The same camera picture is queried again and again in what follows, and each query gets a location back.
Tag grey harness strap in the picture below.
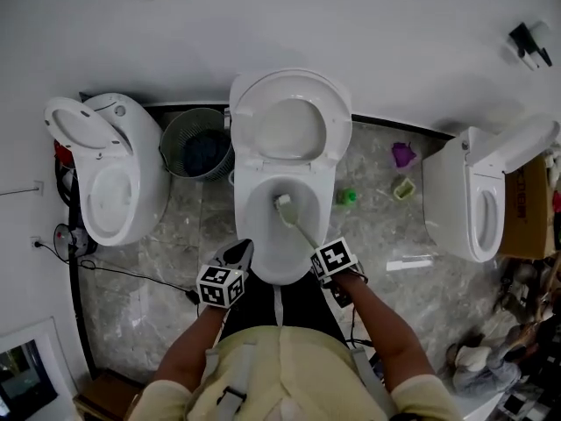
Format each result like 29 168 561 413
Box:
205 339 259 421
350 344 395 416

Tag person's right forearm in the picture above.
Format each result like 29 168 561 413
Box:
335 274 437 389

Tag brown cardboard box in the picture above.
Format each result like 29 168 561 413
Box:
72 368 146 421

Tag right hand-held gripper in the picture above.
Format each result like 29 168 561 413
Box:
309 236 367 309

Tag black wall holder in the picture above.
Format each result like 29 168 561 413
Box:
508 20 554 72

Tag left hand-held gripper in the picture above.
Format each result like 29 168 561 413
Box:
195 238 254 310

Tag white toilet with flat lid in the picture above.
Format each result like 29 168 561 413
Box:
423 120 561 263

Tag dark blue cloth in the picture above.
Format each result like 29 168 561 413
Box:
181 132 231 178

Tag small black fan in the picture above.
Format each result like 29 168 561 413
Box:
53 222 98 262

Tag white toilet with round seat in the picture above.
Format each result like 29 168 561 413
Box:
228 68 353 285

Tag person's cream top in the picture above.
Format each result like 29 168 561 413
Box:
126 325 465 421

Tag purple cloth item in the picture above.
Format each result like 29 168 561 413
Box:
391 141 420 170

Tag black hose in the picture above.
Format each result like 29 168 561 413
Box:
54 162 82 210

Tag person's black trousers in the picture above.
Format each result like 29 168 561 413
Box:
218 269 352 350

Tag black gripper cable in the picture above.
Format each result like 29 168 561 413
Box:
348 309 382 376

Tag light green brush holder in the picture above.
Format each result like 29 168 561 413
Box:
393 175 416 200

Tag black power adapter with cable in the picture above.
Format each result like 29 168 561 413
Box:
37 241 202 305

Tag light green toilet brush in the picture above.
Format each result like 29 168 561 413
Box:
273 194 323 250

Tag white egg-shaped toilet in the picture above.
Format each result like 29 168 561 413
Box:
43 92 171 247

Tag large printed cardboard box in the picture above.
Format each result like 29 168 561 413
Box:
499 155 561 261

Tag green slatted plastic basket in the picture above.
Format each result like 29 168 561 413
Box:
160 107 236 182

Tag person's left forearm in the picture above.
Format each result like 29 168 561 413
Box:
155 304 227 388

